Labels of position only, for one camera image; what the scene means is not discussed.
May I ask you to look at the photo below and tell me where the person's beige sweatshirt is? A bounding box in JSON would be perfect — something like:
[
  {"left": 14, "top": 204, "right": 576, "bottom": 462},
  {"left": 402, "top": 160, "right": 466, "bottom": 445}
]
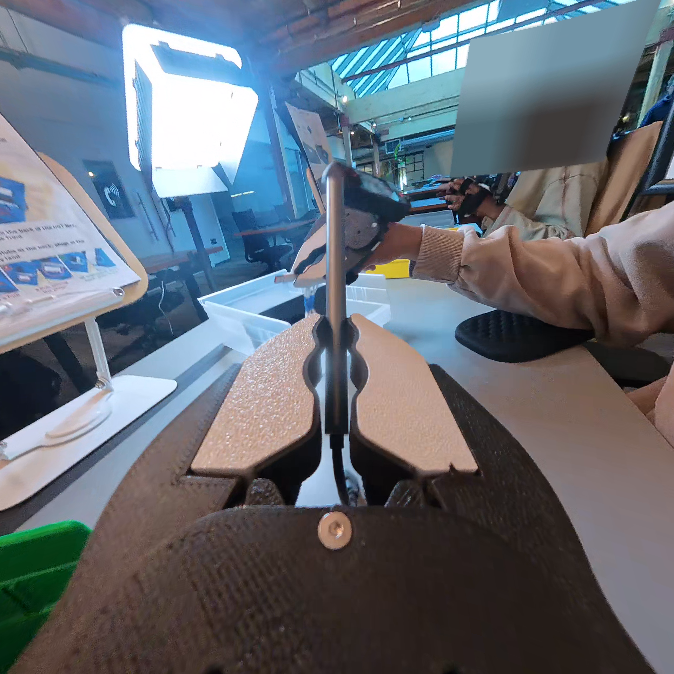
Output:
[{"left": 627, "top": 376, "right": 674, "bottom": 448}]

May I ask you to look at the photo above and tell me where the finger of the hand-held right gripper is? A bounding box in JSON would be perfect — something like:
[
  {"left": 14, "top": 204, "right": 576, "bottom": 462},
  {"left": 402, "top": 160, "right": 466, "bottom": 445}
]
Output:
[{"left": 291, "top": 215, "right": 328, "bottom": 289}]

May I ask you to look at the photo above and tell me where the dark phone icon sign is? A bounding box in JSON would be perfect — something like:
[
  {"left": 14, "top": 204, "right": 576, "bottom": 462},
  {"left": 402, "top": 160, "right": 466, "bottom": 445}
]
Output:
[{"left": 84, "top": 160, "right": 135, "bottom": 219}]

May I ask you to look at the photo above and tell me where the instruction sheet on stand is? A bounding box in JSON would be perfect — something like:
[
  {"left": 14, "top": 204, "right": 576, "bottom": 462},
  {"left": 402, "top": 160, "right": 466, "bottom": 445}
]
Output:
[{"left": 0, "top": 113, "right": 177, "bottom": 511}]

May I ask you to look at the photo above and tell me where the black office chair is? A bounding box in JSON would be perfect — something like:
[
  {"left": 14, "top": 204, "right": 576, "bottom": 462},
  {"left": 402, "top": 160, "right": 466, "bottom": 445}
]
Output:
[{"left": 232, "top": 208, "right": 293, "bottom": 272}]

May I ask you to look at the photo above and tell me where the person's right forearm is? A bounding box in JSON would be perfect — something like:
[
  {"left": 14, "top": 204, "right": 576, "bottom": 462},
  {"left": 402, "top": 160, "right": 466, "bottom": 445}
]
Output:
[{"left": 411, "top": 203, "right": 674, "bottom": 348}]

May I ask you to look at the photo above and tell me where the black bin divider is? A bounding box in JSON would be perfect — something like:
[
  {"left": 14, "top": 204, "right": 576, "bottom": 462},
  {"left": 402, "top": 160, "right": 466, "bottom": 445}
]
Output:
[{"left": 258, "top": 300, "right": 319, "bottom": 327}]

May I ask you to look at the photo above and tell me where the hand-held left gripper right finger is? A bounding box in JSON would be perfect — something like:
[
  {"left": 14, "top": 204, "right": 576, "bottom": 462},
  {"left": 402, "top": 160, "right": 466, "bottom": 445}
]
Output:
[{"left": 346, "top": 313, "right": 480, "bottom": 505}]

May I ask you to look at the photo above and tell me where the yellow plastic bin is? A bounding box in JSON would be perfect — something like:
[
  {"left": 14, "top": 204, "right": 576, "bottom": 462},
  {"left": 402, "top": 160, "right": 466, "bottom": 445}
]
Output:
[{"left": 366, "top": 258, "right": 417, "bottom": 279}]

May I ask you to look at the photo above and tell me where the grey slim usb hub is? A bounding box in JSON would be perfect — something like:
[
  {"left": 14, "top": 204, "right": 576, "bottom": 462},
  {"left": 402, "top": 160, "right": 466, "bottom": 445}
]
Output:
[{"left": 321, "top": 161, "right": 365, "bottom": 507}]

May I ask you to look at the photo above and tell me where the bright studio light panel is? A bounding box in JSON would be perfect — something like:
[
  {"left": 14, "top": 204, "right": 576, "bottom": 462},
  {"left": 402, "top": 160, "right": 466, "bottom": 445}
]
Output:
[{"left": 122, "top": 24, "right": 260, "bottom": 293}]

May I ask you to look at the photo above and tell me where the person's right hand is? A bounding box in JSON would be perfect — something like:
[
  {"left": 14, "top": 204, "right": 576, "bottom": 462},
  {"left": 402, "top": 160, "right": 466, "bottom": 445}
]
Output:
[{"left": 369, "top": 224, "right": 423, "bottom": 275}]

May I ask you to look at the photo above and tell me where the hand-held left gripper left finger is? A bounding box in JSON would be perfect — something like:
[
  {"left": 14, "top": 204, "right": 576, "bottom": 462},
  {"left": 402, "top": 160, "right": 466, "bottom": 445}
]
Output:
[{"left": 190, "top": 314, "right": 330, "bottom": 503}]

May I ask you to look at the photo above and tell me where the wooden background document stand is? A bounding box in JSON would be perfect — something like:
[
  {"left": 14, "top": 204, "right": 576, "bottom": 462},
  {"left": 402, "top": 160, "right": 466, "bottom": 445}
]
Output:
[{"left": 284, "top": 103, "right": 338, "bottom": 211}]

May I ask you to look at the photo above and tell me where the printed instruction sheet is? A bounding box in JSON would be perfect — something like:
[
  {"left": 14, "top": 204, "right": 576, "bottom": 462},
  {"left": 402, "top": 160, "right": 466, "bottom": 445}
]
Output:
[{"left": 0, "top": 113, "right": 142, "bottom": 327}]

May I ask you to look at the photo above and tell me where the clear plastic storage bin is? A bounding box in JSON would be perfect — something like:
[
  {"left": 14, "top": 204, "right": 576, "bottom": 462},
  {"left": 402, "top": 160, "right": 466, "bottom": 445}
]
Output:
[{"left": 199, "top": 269, "right": 391, "bottom": 359}]

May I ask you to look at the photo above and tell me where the black wrist rest pad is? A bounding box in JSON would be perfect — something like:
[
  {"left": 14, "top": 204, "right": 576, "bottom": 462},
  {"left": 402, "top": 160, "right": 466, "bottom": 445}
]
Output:
[{"left": 454, "top": 309, "right": 596, "bottom": 364}]

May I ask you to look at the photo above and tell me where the green plastic storage bin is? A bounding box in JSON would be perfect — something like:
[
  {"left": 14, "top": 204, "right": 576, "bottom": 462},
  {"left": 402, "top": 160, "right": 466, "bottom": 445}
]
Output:
[{"left": 0, "top": 520, "right": 93, "bottom": 672}]

